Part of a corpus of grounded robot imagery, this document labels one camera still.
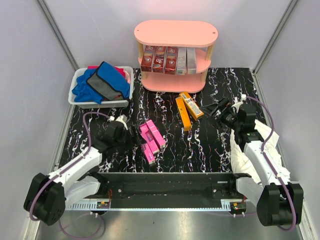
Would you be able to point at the grey Protefix toothpaste box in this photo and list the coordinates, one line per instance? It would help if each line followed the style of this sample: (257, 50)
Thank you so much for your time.
(181, 64)

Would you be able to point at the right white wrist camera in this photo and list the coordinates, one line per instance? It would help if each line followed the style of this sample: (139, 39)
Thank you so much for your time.
(238, 101)

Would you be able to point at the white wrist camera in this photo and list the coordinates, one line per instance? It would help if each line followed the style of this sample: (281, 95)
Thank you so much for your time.
(122, 119)
(238, 101)

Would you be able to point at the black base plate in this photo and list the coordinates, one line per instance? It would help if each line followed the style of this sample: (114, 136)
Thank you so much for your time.
(184, 190)

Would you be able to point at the grey black-trimmed cloth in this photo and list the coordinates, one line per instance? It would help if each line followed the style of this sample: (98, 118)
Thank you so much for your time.
(109, 83)

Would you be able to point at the silver grey toothpaste box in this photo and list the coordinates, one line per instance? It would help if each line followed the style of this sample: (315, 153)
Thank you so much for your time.
(191, 60)

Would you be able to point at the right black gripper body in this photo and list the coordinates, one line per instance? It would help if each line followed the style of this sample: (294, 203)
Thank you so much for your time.
(227, 117)

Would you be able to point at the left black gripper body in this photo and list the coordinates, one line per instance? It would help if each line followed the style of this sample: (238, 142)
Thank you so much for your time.
(131, 142)

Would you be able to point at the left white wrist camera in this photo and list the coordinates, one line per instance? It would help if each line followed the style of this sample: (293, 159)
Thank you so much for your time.
(122, 119)

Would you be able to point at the pink cloth in basket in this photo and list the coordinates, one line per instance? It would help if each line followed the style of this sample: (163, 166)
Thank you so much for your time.
(123, 72)

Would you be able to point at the pink BeYou box back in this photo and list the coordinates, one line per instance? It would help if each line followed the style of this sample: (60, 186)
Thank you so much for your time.
(156, 134)

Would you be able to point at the pink BeYou box middle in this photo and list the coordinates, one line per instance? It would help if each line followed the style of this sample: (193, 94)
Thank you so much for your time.
(147, 136)

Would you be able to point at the white plastic basket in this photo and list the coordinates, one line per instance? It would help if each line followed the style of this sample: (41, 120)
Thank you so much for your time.
(104, 104)

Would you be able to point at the white crumpled cloth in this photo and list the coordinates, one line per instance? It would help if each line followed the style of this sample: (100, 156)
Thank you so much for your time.
(240, 163)

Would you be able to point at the pink beyou box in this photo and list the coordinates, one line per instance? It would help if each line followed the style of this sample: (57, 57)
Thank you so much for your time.
(156, 134)
(147, 136)
(148, 154)

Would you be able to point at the blue cloth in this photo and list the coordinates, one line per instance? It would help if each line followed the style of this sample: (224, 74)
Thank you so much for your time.
(84, 93)

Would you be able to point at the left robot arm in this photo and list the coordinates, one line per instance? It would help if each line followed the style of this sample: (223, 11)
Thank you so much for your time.
(49, 195)

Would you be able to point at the pink BeYou box front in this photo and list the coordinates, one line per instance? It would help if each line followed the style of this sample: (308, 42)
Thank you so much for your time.
(148, 154)

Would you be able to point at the orange R&O toothpaste box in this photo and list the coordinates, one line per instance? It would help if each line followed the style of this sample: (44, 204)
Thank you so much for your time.
(183, 114)

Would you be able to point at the red 3D toothpaste box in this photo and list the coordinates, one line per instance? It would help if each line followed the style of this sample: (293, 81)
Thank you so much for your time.
(159, 59)
(146, 64)
(171, 60)

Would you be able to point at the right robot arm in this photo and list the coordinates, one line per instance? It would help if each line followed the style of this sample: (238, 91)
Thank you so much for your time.
(278, 201)

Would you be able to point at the orange barcode toothpaste box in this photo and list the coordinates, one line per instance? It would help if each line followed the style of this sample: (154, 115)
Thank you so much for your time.
(191, 106)

